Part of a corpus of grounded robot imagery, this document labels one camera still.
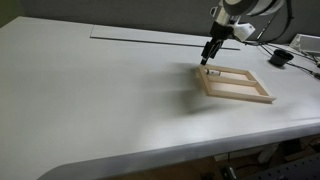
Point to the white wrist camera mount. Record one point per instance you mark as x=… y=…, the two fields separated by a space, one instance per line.
x=244 y=30

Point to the black round cup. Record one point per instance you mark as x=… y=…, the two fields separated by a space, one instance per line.
x=281 y=57

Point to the white table leg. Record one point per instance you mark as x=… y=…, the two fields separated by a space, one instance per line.
x=268 y=153

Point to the black perforated plate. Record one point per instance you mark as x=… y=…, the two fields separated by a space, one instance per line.
x=290 y=168

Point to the white box device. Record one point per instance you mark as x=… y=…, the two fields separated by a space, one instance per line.
x=306 y=43

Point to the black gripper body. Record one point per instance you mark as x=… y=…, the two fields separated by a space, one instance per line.
x=220 y=31

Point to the small white bottle brown label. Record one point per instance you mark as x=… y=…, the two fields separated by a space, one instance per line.
x=213 y=71

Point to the light wooden frame tray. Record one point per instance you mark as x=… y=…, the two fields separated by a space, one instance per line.
x=240 y=93

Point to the small black caster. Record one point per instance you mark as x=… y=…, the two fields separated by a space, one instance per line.
x=228 y=173

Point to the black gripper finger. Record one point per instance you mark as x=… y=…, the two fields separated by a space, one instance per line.
x=205 y=55
x=216 y=47

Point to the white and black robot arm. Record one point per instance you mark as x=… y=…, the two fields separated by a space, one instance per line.
x=250 y=6

